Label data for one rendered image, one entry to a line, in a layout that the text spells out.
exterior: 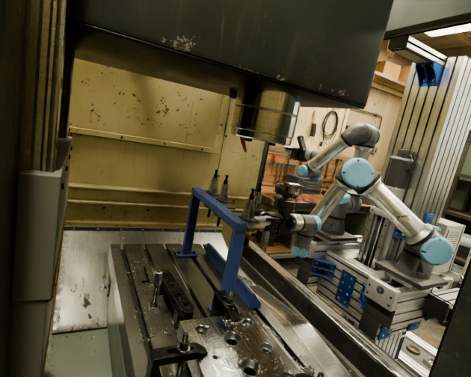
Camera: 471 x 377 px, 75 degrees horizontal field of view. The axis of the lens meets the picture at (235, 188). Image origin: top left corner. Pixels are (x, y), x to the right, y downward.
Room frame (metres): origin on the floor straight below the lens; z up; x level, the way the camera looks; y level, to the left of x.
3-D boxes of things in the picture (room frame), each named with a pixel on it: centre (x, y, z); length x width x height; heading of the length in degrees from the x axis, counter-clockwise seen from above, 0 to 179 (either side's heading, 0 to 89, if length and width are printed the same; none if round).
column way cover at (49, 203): (0.58, 0.35, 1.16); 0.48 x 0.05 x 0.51; 28
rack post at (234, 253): (0.95, -0.04, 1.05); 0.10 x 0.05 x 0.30; 118
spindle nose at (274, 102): (0.79, -0.04, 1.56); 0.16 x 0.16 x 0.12
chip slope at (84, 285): (1.36, 0.26, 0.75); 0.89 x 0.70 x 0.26; 118
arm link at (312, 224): (1.32, -0.35, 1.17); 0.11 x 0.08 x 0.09; 118
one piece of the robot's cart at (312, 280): (1.74, -0.63, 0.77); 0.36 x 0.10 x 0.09; 121
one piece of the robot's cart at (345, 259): (1.57, -0.78, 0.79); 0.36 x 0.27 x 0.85; 31
